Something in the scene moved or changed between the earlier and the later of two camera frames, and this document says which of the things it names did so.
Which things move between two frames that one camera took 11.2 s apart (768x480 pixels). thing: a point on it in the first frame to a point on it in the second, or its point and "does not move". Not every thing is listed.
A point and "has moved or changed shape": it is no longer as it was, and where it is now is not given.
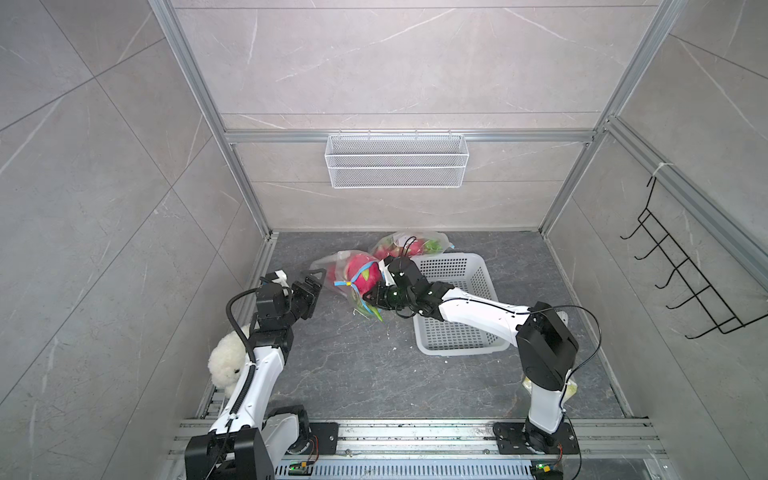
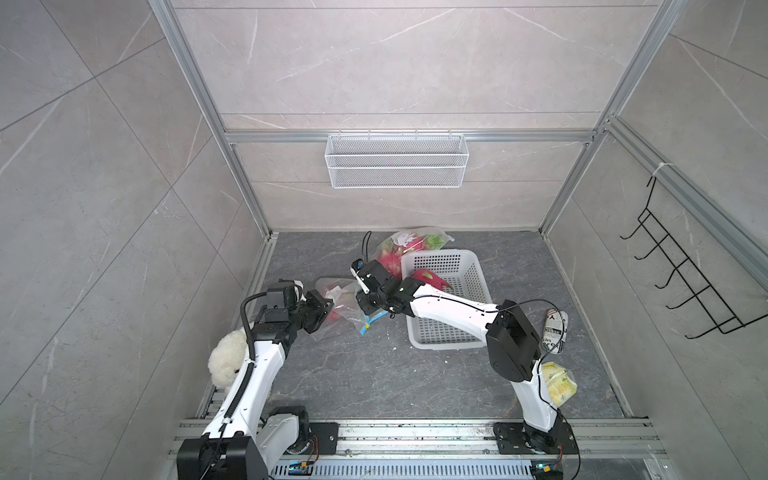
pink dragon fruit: x=363 y=272 has moved or changed shape
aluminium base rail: x=375 y=442 does not move
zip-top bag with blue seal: x=351 y=275 has moved or changed shape
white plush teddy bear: x=227 y=360 does not move
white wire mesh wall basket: x=396 y=161 does not move
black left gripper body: x=301 y=301 to x=311 y=312
